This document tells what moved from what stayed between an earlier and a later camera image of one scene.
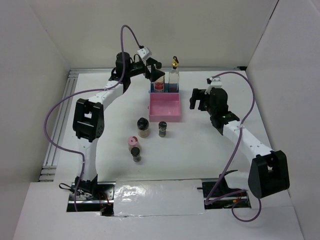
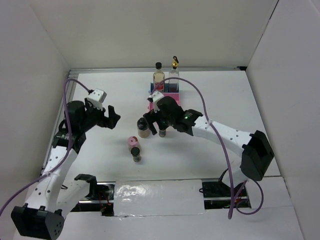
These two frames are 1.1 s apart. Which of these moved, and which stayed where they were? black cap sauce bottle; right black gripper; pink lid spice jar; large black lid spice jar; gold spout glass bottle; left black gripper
Moved: left black gripper; right black gripper
Stayed: gold spout glass bottle; large black lid spice jar; pink lid spice jar; black cap sauce bottle
